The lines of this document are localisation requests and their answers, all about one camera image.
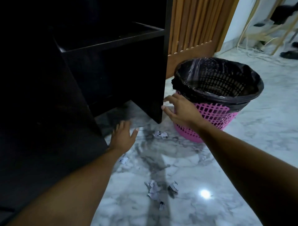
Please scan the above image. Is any person's right forearm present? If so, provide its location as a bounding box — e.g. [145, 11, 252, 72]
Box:
[195, 123, 298, 226]

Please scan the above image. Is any brown wooden slatted door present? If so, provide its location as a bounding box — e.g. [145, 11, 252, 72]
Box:
[165, 0, 240, 79]

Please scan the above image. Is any person's right hand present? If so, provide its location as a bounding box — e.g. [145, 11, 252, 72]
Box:
[161, 93, 206, 131]

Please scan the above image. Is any person's left forearm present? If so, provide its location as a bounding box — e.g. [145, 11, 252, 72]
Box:
[7, 149, 121, 226]

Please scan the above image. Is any light wooden table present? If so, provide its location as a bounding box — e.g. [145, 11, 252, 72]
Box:
[237, 0, 298, 56]

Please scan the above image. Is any person's left hand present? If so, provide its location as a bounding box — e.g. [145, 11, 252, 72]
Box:
[108, 120, 139, 155]

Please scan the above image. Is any dark wooden cabinet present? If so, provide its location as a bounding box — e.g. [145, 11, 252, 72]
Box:
[0, 0, 174, 226]

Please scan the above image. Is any white power cable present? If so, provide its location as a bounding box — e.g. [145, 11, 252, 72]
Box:
[236, 0, 280, 59]

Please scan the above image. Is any black cloth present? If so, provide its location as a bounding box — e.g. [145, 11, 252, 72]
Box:
[270, 2, 298, 25]

